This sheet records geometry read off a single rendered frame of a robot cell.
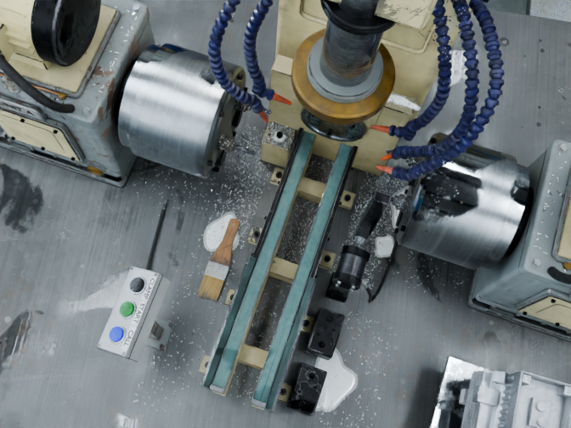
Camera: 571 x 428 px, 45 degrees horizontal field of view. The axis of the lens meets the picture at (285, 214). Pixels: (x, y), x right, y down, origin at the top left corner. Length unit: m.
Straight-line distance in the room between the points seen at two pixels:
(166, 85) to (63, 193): 0.47
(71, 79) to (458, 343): 1.02
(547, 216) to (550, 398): 0.34
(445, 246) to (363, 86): 0.40
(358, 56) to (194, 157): 0.46
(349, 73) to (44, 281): 0.90
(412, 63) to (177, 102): 0.49
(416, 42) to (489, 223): 0.39
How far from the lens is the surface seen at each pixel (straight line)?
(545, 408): 1.35
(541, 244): 1.38
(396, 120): 1.44
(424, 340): 1.64
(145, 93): 1.39
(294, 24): 1.48
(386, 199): 1.22
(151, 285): 1.34
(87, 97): 1.41
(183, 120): 1.37
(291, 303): 1.49
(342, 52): 1.08
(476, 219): 1.36
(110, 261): 1.66
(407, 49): 1.45
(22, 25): 1.33
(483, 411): 1.39
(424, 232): 1.37
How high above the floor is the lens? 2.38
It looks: 72 degrees down
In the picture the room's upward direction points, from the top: 9 degrees clockwise
